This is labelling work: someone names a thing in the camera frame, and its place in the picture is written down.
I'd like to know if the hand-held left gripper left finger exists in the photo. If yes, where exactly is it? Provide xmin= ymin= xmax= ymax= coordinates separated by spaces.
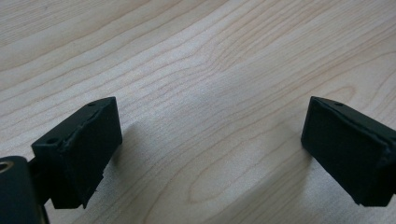
xmin=31 ymin=96 xmax=123 ymax=210

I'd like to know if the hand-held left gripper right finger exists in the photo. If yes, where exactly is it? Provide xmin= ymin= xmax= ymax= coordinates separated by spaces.
xmin=300 ymin=95 xmax=396 ymax=208

